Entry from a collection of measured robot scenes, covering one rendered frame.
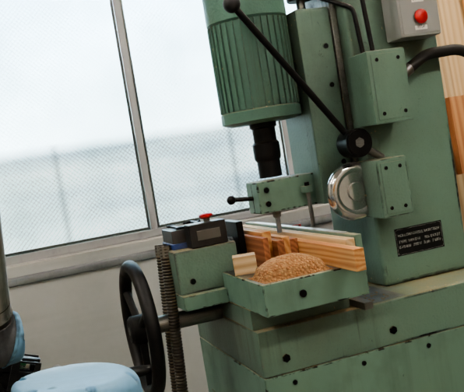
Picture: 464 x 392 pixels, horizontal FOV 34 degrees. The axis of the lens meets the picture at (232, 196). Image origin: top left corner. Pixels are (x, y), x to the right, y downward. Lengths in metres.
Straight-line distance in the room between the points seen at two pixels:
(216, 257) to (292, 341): 0.24
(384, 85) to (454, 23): 1.85
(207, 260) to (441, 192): 0.55
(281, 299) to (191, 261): 0.26
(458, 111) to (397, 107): 1.64
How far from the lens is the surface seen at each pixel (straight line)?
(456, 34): 3.40
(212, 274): 1.55
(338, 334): 1.50
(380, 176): 1.54
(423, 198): 1.70
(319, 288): 1.38
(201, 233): 1.53
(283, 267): 1.37
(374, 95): 1.56
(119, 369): 0.92
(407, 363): 1.59
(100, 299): 2.85
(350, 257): 1.35
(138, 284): 1.48
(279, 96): 1.58
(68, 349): 2.86
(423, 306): 1.58
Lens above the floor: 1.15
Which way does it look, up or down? 3 degrees down
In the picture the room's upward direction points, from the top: 9 degrees counter-clockwise
